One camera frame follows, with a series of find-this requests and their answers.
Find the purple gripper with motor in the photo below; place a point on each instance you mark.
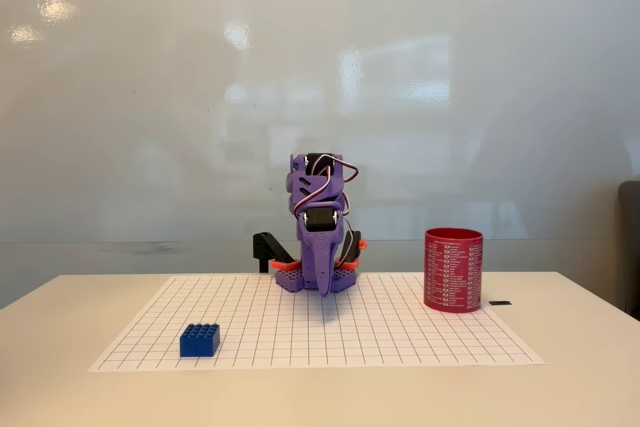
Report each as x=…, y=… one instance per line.
x=318, y=247

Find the blue toy brick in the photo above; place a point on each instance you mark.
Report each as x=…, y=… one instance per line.
x=200, y=339

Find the purple robot arm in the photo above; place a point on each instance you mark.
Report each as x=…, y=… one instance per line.
x=306, y=181

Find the red cup with white print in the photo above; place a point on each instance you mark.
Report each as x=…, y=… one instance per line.
x=452, y=272

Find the black clamp with orange pad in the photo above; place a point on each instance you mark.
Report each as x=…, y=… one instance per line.
x=265, y=244

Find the white grid paper sheet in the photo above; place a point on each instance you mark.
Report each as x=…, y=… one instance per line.
x=350, y=337

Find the small flat black item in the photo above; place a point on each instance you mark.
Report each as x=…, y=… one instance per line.
x=500, y=302

